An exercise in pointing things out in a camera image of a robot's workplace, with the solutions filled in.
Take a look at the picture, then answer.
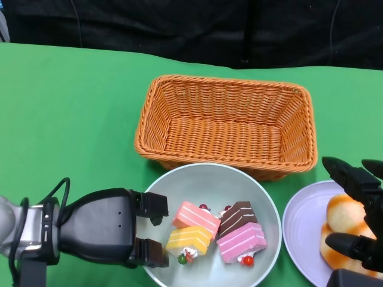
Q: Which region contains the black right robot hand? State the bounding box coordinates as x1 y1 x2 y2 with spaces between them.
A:
321 156 383 287

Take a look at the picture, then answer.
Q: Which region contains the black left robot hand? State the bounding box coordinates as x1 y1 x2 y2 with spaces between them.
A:
56 187 170 268

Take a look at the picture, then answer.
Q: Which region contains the orange glazed ring bread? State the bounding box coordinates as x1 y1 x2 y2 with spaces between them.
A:
320 222 378 270
326 193 368 234

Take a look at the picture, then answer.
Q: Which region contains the yellow cake slice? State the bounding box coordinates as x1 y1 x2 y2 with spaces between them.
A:
165 225 214 265

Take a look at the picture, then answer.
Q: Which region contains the salmon pink cake slice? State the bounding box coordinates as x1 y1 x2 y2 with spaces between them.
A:
172 200 221 240

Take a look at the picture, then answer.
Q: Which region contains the pale green bowl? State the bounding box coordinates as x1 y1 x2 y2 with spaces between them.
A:
140 163 282 287

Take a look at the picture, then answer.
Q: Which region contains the brown chocolate cake slice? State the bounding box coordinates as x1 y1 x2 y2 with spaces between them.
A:
217 200 259 237

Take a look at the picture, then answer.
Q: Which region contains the bright pink cake slice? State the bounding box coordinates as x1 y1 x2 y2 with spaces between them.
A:
215 221 268 267

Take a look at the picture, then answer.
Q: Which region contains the lilac plate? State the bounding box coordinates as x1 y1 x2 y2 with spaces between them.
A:
282 180 383 287

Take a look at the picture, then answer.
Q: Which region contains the orange wicker basket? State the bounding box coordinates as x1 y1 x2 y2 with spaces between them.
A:
134 74 318 182

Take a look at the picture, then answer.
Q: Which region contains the green table cloth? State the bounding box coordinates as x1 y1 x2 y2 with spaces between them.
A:
0 41 383 287

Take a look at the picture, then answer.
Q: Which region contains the black backdrop curtain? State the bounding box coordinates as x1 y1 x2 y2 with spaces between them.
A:
0 0 383 71

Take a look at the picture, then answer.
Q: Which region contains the grey equipment with blue label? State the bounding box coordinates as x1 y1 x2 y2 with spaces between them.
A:
0 2 10 43

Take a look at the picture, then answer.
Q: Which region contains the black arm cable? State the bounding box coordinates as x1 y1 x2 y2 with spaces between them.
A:
8 177 72 287

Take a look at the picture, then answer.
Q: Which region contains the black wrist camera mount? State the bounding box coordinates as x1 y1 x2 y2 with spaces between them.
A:
19 252 48 287

